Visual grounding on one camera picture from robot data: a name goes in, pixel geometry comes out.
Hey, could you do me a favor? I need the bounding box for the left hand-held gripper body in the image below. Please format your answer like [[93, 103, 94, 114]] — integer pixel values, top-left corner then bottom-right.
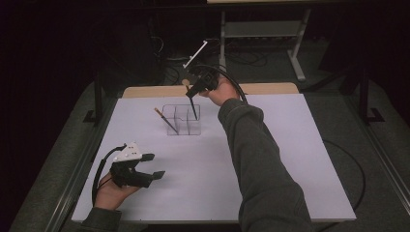
[[109, 142, 153, 189]]

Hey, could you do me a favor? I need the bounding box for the tangle of black floor cables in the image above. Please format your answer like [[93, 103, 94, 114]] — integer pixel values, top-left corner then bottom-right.
[[206, 38, 269, 69]]

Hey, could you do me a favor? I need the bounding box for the metal frame rail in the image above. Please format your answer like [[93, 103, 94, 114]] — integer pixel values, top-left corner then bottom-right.
[[44, 96, 115, 232], [346, 96, 410, 207]]

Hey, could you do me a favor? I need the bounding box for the person's right hand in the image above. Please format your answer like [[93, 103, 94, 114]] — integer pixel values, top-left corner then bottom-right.
[[198, 76, 242, 107]]

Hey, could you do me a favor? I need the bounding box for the cream fan brush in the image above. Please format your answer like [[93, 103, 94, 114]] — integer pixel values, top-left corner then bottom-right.
[[181, 78, 199, 121]]

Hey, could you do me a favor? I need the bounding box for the clear acrylic organizer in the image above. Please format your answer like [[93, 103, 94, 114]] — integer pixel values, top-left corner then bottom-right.
[[161, 103, 202, 136]]

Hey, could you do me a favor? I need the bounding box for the thin dark brush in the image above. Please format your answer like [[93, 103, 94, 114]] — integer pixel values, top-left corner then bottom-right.
[[154, 107, 179, 134]]

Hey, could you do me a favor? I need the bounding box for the person's left hand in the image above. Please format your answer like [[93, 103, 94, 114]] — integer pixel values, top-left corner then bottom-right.
[[94, 172, 140, 211]]

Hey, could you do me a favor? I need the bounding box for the long black cable loop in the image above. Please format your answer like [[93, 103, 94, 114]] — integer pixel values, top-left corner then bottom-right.
[[323, 139, 367, 214]]

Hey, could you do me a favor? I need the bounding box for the hand-held gripper cable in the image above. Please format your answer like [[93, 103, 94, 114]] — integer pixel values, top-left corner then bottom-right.
[[192, 63, 249, 104], [91, 143, 128, 207]]

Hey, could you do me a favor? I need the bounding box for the black metal stand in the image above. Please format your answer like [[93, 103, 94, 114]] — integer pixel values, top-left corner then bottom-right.
[[82, 73, 104, 127], [358, 67, 385, 126]]

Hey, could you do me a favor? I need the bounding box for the left hand-held gripper cable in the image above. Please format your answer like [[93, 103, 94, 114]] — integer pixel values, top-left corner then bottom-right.
[[91, 143, 128, 207]]

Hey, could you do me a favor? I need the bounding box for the white metal desk frame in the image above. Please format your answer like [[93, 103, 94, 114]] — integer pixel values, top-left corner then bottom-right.
[[219, 9, 312, 83]]

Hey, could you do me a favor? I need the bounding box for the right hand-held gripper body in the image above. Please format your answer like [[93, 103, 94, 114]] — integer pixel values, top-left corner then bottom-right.
[[182, 40, 220, 92]]

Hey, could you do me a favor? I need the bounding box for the right hand-held gripper cable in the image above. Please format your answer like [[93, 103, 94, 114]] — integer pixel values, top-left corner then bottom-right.
[[192, 63, 249, 104]]

